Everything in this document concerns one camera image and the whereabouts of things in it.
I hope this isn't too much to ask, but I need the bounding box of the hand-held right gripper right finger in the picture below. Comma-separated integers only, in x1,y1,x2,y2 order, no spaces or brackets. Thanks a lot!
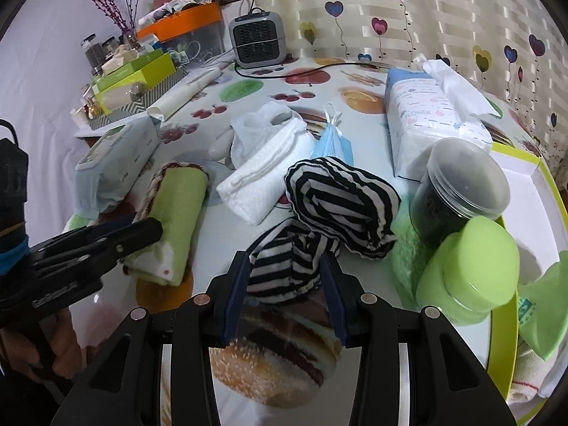
319,253,518,426

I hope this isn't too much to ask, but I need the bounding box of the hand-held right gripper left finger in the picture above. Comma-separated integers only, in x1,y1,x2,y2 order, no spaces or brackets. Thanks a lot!
51,251,251,426

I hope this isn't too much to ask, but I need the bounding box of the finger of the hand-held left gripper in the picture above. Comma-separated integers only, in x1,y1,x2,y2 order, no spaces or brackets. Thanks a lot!
43,217,164,294
27,220,135,262

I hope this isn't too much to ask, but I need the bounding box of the green towel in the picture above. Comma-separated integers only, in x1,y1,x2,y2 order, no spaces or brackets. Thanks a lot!
122,160,211,287

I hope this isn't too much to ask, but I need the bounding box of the black white striped sock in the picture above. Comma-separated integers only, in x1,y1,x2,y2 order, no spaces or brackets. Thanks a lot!
284,157,402,259
246,224,342,307

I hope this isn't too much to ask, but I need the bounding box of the blue face mask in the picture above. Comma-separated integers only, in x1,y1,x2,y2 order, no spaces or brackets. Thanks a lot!
311,103,355,169

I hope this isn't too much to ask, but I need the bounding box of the beige towel red stitching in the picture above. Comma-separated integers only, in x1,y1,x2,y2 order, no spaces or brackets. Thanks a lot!
506,337,561,404

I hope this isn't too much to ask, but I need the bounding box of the smooth light green cloth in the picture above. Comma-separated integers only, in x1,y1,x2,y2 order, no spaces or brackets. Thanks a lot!
517,262,568,362

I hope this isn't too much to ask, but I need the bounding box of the green white cardboard box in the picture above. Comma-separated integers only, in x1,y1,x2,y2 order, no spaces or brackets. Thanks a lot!
486,142,568,426

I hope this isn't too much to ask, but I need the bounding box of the soft tissue pack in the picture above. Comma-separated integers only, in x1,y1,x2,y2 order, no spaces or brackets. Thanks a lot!
384,53,502,182

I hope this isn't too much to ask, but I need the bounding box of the person's left hand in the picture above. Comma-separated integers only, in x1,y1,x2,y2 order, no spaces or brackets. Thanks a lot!
0,308,92,382

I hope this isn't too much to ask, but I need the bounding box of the blue wet wipes pack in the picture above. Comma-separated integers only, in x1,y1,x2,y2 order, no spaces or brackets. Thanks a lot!
73,118,163,219

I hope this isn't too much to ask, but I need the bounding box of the fuzzy green cloth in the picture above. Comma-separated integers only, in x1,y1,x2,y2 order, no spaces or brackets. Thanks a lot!
389,206,444,307

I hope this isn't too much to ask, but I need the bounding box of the white waffle towel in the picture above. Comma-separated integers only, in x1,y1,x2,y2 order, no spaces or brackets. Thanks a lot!
217,131,317,226

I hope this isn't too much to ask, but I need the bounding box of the zigzag pattern tray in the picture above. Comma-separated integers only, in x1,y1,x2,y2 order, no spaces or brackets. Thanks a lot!
86,69,187,132

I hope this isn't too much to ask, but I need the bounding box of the green cream jar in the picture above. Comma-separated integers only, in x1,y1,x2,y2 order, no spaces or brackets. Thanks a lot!
415,215,521,326

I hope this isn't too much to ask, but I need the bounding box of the light green cardboard box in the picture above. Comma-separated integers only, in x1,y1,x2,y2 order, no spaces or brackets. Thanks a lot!
93,64,178,108

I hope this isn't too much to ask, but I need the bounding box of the white paper roll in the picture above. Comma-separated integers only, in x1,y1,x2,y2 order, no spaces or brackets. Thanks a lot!
146,66,223,121

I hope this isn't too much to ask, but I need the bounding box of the glass spice jar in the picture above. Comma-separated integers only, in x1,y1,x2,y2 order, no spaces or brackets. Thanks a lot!
102,38,121,65
80,33,104,75

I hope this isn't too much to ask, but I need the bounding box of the clear plastic jar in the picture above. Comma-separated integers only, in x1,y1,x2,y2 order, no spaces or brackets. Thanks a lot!
408,137,511,249

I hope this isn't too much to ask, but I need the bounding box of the vase with purple branches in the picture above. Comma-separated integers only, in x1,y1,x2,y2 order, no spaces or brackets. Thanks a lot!
73,0,152,50

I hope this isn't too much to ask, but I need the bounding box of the fruit print tablecloth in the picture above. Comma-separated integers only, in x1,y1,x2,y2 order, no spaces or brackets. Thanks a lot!
62,51,551,426

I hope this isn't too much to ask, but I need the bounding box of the orange lid storage box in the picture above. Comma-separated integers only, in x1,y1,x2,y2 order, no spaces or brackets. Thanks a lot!
135,2,227,58

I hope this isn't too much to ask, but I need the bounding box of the small grey heater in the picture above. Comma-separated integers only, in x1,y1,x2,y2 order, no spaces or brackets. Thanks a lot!
228,9,287,70

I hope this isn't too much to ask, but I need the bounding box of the heart print curtain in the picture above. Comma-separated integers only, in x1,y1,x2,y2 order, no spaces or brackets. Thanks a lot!
240,0,568,169

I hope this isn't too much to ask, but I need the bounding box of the black power cable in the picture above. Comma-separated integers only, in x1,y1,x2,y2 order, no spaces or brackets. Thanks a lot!
235,60,392,79

